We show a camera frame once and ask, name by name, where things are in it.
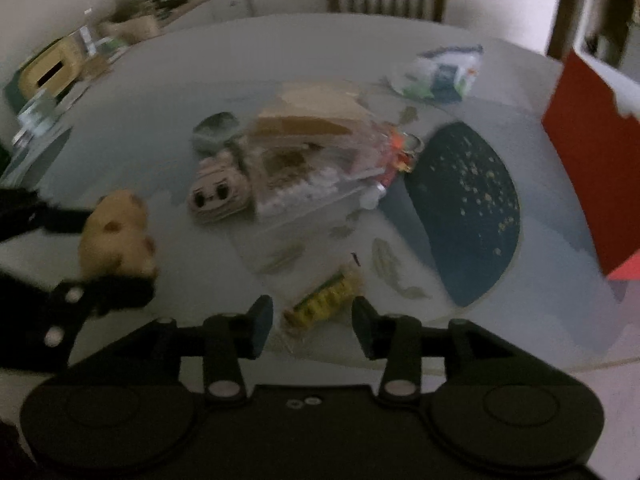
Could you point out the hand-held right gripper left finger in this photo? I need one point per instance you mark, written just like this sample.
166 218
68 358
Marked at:
260 327

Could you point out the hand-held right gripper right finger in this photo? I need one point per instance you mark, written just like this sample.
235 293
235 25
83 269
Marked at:
364 330

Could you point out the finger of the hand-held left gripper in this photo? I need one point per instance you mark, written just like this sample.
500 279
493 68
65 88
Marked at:
117 292
57 220

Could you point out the yellow green snack packet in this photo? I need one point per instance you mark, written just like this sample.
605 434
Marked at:
322 300

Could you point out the beige plush toy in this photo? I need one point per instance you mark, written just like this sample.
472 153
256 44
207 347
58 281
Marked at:
117 232

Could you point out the red cardboard box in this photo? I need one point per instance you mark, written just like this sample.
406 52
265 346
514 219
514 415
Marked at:
590 160

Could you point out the clear glass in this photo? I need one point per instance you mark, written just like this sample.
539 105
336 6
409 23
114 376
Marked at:
35 115

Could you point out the square beige plush face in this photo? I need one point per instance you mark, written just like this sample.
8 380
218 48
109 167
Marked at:
217 190

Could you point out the yellow tissue box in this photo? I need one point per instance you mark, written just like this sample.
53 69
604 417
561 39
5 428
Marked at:
50 67

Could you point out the clear plastic box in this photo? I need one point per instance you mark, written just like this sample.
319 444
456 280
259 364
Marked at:
310 160

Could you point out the grey green round pouch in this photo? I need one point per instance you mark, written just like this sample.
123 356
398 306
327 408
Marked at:
215 130

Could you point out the beige holder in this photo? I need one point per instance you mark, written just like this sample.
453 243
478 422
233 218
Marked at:
132 29

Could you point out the white tissue pack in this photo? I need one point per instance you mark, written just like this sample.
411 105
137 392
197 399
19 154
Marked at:
440 75

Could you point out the white wooden sideboard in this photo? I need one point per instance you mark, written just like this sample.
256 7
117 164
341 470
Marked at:
220 2

